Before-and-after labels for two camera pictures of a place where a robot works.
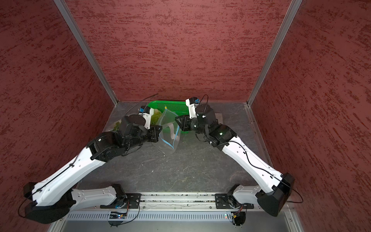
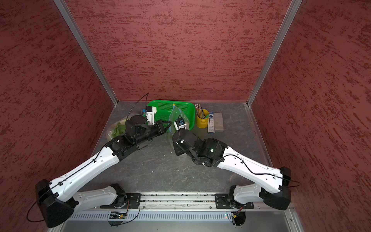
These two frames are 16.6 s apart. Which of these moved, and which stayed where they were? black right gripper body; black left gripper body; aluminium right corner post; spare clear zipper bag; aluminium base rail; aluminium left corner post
Moved: spare clear zipper bag; black right gripper body
Stayed: aluminium left corner post; aluminium right corner post; black left gripper body; aluminium base rail
